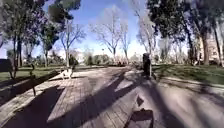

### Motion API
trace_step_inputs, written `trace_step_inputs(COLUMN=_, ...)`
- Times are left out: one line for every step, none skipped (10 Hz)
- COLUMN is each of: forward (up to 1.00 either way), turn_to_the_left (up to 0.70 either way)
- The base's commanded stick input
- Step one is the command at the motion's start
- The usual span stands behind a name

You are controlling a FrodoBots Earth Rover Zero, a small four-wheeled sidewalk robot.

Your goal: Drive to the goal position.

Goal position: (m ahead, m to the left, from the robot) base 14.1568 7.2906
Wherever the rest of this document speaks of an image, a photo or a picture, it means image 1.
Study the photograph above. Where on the row of trees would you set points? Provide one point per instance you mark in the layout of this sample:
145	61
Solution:
110	33

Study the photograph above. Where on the grey brick paved path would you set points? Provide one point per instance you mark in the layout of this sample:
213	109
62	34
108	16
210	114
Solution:
93	96

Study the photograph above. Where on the person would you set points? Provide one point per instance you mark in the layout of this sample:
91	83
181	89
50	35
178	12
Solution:
72	61

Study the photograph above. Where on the pale bench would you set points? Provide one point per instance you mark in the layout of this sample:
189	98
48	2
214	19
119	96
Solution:
66	72

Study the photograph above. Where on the thin young tree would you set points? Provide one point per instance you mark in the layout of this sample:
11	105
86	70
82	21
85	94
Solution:
32	80

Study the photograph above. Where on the pale dirt strip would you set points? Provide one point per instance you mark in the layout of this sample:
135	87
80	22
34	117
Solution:
186	100

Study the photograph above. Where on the green grass lawn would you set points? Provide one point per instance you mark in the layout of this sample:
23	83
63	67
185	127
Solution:
196	71

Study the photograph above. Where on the grass lawn with shadows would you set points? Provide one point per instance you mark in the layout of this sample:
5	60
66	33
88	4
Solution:
23	72

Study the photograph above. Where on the orange brick building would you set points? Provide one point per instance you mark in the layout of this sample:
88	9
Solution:
211	46

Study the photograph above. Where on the dark low building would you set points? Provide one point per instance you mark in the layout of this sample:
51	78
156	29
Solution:
4	65

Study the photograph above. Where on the dark litter bin on post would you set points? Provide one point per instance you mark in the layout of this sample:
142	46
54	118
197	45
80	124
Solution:
146	63

